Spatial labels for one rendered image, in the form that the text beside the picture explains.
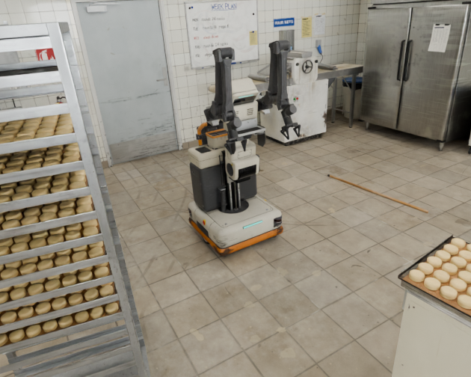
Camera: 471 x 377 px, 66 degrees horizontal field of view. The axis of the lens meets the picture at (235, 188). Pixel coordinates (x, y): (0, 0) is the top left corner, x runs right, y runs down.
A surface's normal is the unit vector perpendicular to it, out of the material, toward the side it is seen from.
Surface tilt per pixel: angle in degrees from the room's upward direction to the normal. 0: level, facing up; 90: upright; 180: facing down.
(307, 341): 0
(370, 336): 0
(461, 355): 90
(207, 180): 90
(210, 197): 90
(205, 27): 90
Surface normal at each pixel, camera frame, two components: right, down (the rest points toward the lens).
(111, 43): 0.50, 0.35
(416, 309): -0.81, 0.30
